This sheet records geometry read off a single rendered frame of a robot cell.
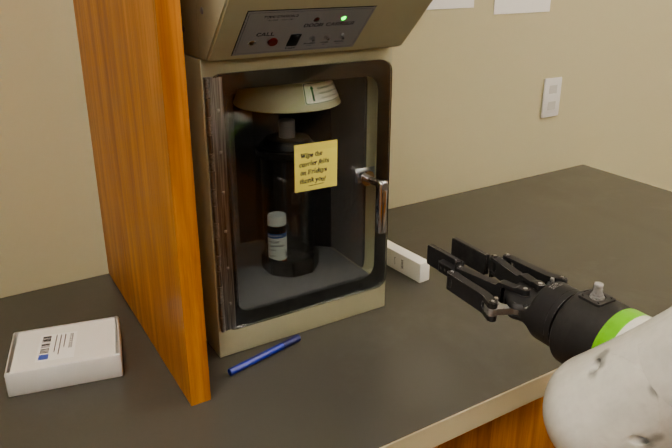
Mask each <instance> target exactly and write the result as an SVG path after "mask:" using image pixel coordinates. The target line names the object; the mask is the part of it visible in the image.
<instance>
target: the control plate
mask: <svg viewBox="0 0 672 448"><path fill-rule="evenodd" d="M376 7H377V6H355V7H331V8H307V9H282V10H258V11H248V12H247V14H246V17H245V20H244V22H243V25H242V28H241V30H240V33H239V36H238V38H237V41H236V44H235V46H234V49H233V52H232V54H231V56H235V55H249V54H262V53H275V52H288V51H301V50H314V49H327V48H340V47H353V45H354V43H355V42H356V40H357V38H358V37H359V35H360V33H361V32H362V30H363V28H364V27H365V25H366V23H367V22H368V20H369V18H370V17H371V15H372V13H373V12H374V10H375V8H376ZM344 15H346V16H347V19H346V20H344V21H341V20H340V18H341V17H342V16H344ZM315 17H320V20H319V21H318V22H313V19H314V18H315ZM291 34H302V35H301V37H300V39H299V41H298V43H297V45H296V46H286V45H287V42H288V40H289V38H290V36H291ZM341 34H345V36H344V39H341V38H339V36H340V35H341ZM326 35H330V40H327V39H324V37H325V36H326ZM311 36H315V41H312V40H309V38H310V37H311ZM272 38H277V40H278V43H277V44H276V45H274V46H269V45H268V41H269V40H270V39H272ZM251 40H255V41H256V43H255V44H254V45H252V46H249V45H248V43H249V42H250V41H251Z"/></svg>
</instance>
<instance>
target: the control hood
mask: <svg viewBox="0 0 672 448"><path fill-rule="evenodd" d="M432 1H433V0H196V5H197V20H198V34H199V48H200V58H202V60H205V61H207V62H208V61H221V60H233V59H246V58H258V57H271V56H283V55H296V54H309V53H321V52H334V51H346V50H359V49H371V48H384V47H396V46H400V45H402V44H403V42H404V41H405V39H406V38H407V36H408V35H409V34H410V32H411V31H412V29H413V28H414V26H415V25H416V24H417V22H418V21H419V19H420V18H421V16H422V15H423V13H424V12H425V11H426V9H427V8H428V6H429V5H430V3H431V2H432ZM355 6H377V7H376V8H375V10H374V12H373V13H372V15H371V17H370V18H369V20H368V22H367V23H366V25H365V27H364V28H363V30H362V32H361V33H360V35H359V37H358V38H357V40H356V42H355V43H354V45H353V47H340V48H327V49H314V50H301V51H288V52H275V53H262V54H249V55H235V56H231V54H232V52H233V49H234V46H235V44H236V41H237V38H238V36H239V33H240V30H241V28H242V25H243V22H244V20H245V17H246V14H247V12H248V11H258V10H282V9H307V8H331V7H355Z"/></svg>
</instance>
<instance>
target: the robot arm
mask: <svg viewBox="0 0 672 448"><path fill-rule="evenodd" d="M511 263H513V266H512V265H511ZM427 264H429V265H430V266H432V267H434V268H435V269H437V270H438V271H439V272H441V273H442V274H444V275H446V276H447V284H446V289H447V290H449V291H450V292H452V293H453V294H455V295H456V296H458V297H459V298H460V299H462V300H463V301H465V302H466V303H468V304H469V305H471V306H472V307H474V308H475V309H477V310H478V311H480V312H481V313H482V314H483V316H484V317H485V318H486V320H487V321H489V322H495V321H496V318H497V316H499V315H508V316H509V317H510V318H512V319H515V320H519V321H521V322H523V323H524V324H525V325H526V327H527V329H528V330H529V332H530V334H531V335H532V336H533V337H534V338H536V339H537V340H539V341H541V342H542V343H544V344H545V345H547V346H549V347H550V351H551V354H552V356H553V357H554V358H555V359H556V360H557V361H559V362H560V363H562V365H561V366H560V367H559V368H558V369H557V370H556V371H555V372H554V374H553V375H552V376H551V378H550V380H549V382H548V384H547V386H546V389H545V393H544V397H543V419H544V424H545V427H546V430H547V433H548V436H549V438H550V440H551V442H552V443H553V445H554V446H555V448H672V306H671V307H670V308H668V309H666V310H665V311H663V312H661V313H659V314H658V315H656V316H654V317H650V316H648V315H646V314H644V313H642V312H640V311H638V310H636V309H634V308H632V307H630V306H628V305H626V304H624V303H622V302H620V301H618V300H616V298H614V297H612V296H610V295H608V294H606V293H604V292H603V287H604V284H603V283H602V282H595V283H594V288H593V289H585V290H582V291H580V290H578V289H576V288H574V287H572V286H570V285H568V284H567V277H565V276H561V275H557V274H553V273H550V272H548V271H546V270H544V269H542V268H539V267H537V266H535V265H533V264H531V263H529V262H526V261H524V260H522V259H520V258H518V257H516V256H513V255H511V254H508V253H506V254H503V257H499V256H498V255H489V254H488V253H486V252H484V251H482V250H480V249H478V248H476V247H474V246H473V245H471V244H469V243H467V242H465V241H463V240H461V239H459V238H457V237H455V238H452V249H451V254H450V253H448V252H446V251H444V250H443V249H441V248H439V247H437V246H435V245H434V244H429V245H428V248H427ZM464 264H465V265H467V266H469V267H471V268H472V269H474V270H476V271H478V272H480V273H478V272H476V271H474V270H471V269H469V268H466V267H464ZM488 269H489V277H488V276H486V275H485V274H488ZM490 276H491V277H496V278H497V279H498V280H500V281H498V280H496V279H493V278H491V277H490Z"/></svg>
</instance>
